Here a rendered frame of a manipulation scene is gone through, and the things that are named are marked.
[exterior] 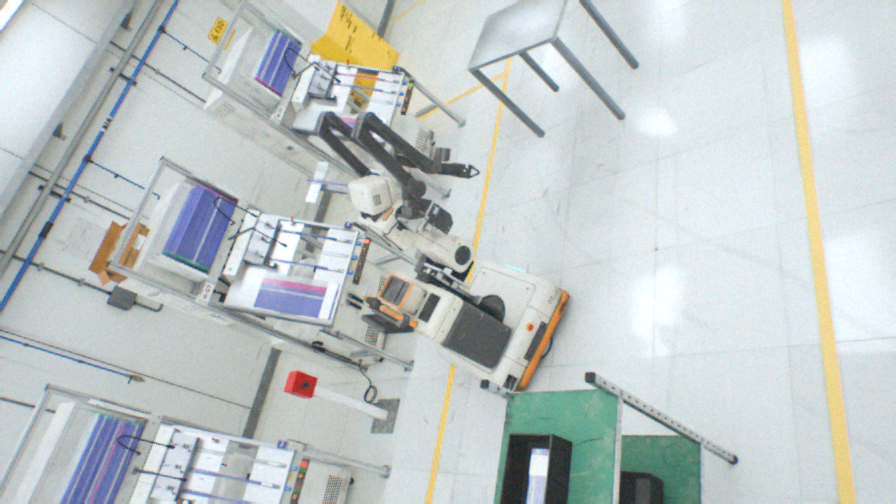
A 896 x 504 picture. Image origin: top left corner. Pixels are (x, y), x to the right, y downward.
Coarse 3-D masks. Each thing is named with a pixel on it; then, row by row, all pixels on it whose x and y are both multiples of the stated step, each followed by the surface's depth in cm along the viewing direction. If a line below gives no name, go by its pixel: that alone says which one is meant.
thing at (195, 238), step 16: (192, 192) 369; (208, 192) 372; (192, 208) 362; (208, 208) 370; (224, 208) 377; (176, 224) 360; (192, 224) 360; (208, 224) 367; (224, 224) 375; (176, 240) 351; (192, 240) 358; (208, 240) 366; (176, 256) 350; (192, 256) 356; (208, 256) 363
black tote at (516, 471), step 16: (512, 448) 188; (528, 448) 193; (544, 448) 189; (560, 448) 179; (512, 464) 186; (528, 464) 190; (560, 464) 177; (512, 480) 185; (528, 480) 187; (560, 480) 176; (512, 496) 183; (544, 496) 170; (560, 496) 174
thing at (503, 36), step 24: (528, 0) 361; (552, 0) 341; (504, 24) 368; (528, 24) 348; (552, 24) 330; (600, 24) 359; (480, 48) 375; (504, 48) 354; (528, 48) 338; (624, 48) 374; (480, 72) 378; (576, 72) 344; (504, 96) 393; (600, 96) 358; (528, 120) 409
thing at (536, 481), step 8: (536, 456) 185; (544, 456) 183; (536, 464) 184; (544, 464) 182; (536, 472) 183; (544, 472) 181; (536, 480) 182; (544, 480) 180; (528, 488) 182; (536, 488) 180; (544, 488) 178; (528, 496) 181; (536, 496) 179
